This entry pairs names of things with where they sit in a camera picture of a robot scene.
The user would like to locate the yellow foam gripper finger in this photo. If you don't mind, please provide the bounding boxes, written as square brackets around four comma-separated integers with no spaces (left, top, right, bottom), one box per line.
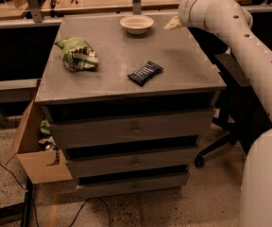
[164,15,181,30]

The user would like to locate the white paper bowl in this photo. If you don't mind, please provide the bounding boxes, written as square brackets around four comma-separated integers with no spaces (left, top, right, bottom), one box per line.
[120,15,154,35]

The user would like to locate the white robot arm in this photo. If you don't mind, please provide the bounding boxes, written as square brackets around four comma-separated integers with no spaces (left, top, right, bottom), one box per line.
[167,0,272,227]

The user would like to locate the blue rxbar wrapper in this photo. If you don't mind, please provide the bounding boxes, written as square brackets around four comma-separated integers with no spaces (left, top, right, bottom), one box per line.
[127,61,163,86]

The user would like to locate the grey drawer cabinet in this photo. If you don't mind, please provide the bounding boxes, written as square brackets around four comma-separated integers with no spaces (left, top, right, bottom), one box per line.
[34,13,227,200]

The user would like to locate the green chip bag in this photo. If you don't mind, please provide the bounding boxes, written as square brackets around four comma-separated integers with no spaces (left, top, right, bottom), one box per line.
[55,37,99,72]

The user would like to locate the black office chair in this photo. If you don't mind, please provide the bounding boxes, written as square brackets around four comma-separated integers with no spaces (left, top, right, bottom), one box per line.
[194,53,272,168]

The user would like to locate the top grey drawer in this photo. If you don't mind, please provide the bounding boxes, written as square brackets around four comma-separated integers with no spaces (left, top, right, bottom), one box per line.
[51,109,213,148]

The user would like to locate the grey drawer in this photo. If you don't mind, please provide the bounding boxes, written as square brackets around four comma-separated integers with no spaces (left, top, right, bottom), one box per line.
[76,171,189,198]
[51,109,213,148]
[67,147,197,178]

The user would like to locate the bottom grey drawer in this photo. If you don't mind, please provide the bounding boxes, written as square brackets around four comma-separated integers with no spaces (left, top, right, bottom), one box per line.
[76,171,189,198]

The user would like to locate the middle grey drawer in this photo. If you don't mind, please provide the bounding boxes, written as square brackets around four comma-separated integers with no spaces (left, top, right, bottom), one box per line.
[67,147,197,178]

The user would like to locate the green item in box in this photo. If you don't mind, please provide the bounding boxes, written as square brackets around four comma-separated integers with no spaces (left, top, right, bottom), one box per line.
[40,119,51,135]

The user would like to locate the cardboard box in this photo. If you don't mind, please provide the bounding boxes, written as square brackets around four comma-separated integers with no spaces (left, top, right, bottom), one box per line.
[5,79,74,185]

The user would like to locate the black metal stand leg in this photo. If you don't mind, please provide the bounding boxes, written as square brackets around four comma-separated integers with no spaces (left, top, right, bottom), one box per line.
[0,178,33,227]

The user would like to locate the metal post left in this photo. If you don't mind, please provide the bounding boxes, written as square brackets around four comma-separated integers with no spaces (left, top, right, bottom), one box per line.
[26,0,43,23]

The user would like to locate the grey horizontal rail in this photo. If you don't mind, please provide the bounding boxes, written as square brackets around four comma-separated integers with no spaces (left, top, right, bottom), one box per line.
[0,79,40,103]

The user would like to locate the black floor cable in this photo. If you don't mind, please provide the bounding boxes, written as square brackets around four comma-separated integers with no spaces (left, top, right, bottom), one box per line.
[0,157,112,227]

